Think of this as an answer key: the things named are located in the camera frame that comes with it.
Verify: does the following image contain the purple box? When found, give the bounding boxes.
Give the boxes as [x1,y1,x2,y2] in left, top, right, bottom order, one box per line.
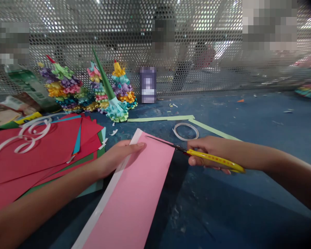
[139,66,158,104]

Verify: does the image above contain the yellow and blue packet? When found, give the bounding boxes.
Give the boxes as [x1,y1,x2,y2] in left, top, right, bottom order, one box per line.
[14,112,43,126]

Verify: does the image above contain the curled white backing strip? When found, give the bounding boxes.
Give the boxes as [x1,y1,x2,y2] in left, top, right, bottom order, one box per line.
[0,116,53,162]

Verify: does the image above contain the small colourful paper tree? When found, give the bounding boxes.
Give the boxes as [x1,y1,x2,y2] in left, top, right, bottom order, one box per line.
[86,61,110,114]

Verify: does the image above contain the short pale green paper strip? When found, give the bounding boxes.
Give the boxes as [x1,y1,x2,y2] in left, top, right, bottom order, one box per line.
[127,115,195,123]

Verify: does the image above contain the yellow handled scissors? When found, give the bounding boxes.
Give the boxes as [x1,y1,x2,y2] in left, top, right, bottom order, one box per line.
[145,135,246,174]

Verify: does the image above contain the green cone paper tree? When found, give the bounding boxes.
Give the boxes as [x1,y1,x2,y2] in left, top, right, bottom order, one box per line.
[91,46,129,123]

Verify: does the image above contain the pink paper sheet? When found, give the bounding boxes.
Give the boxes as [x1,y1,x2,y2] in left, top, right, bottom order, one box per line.
[71,128,176,249]

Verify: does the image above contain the white tape roll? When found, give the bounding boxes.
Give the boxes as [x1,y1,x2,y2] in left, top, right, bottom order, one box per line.
[172,122,199,142]

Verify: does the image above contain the person's left hand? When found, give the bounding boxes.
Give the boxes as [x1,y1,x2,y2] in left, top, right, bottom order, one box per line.
[95,140,147,180]

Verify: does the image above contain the person's right hand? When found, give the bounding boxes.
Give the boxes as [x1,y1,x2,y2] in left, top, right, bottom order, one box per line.
[186,136,250,175]

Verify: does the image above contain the clear plastic bottle green label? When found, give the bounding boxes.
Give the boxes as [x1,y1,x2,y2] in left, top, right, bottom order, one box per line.
[4,63,58,112]

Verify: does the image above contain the red tipped colourful paper tree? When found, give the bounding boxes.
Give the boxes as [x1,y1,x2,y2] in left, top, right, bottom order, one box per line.
[38,55,89,114]

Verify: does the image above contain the stack of red paper sheets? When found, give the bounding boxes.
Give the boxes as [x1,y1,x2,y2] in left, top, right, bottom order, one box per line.
[0,112,107,216]

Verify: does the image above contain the flat colourful paper tree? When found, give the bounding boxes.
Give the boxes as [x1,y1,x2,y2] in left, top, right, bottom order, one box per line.
[295,79,311,99]

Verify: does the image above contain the printed booklet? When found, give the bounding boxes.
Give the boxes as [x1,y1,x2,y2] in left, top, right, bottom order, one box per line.
[0,95,40,128]

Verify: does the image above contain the teal paper sheet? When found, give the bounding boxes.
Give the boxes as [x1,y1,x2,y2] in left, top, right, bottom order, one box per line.
[72,124,83,154]

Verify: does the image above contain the long pale green paper strip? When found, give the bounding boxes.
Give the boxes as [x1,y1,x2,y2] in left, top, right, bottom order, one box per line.
[188,118,243,142]

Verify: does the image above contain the perforated metal mesh screen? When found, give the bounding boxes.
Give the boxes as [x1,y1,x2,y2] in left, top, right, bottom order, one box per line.
[0,0,311,104]

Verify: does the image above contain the white tape strip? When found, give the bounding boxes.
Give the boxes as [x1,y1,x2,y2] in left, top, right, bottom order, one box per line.
[71,128,143,249]

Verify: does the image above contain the yellow topped colourful paper tree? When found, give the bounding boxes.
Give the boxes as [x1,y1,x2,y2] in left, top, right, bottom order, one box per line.
[111,59,138,110]

